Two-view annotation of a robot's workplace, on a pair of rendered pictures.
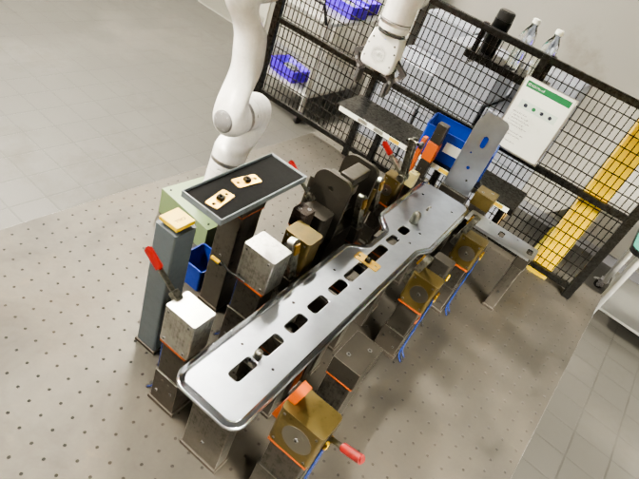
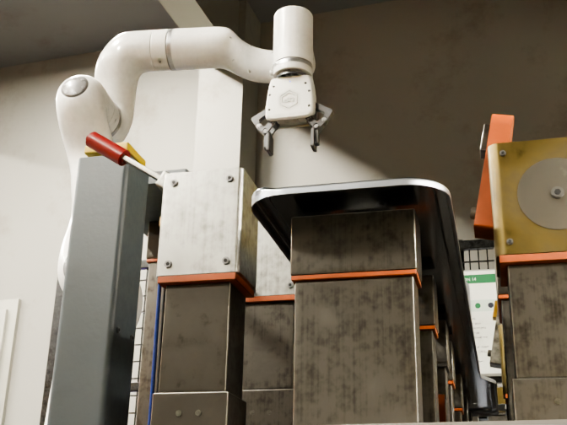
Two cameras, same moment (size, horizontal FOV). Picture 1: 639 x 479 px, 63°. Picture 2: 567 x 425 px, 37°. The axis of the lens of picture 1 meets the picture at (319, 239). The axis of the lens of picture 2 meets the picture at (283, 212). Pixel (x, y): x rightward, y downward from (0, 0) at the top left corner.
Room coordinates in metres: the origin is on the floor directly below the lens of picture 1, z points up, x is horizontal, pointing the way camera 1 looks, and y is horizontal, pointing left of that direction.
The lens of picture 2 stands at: (-0.08, 0.22, 0.69)
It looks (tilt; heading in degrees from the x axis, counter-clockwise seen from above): 22 degrees up; 354
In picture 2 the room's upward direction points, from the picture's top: 1 degrees clockwise
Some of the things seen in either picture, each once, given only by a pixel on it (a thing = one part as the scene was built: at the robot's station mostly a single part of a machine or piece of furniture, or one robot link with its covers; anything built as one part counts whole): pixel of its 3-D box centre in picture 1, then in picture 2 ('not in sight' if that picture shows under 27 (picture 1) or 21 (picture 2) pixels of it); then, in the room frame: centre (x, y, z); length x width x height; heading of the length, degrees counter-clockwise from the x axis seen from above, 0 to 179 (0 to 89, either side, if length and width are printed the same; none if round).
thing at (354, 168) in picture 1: (326, 226); not in sight; (1.44, 0.00, 0.94); 0.18 x 0.13 x 0.49; 159
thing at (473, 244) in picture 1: (455, 275); not in sight; (1.58, -0.51, 0.87); 0.12 x 0.07 x 0.35; 69
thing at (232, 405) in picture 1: (365, 266); (422, 349); (1.25, -0.16, 1.00); 1.38 x 0.22 x 0.02; 159
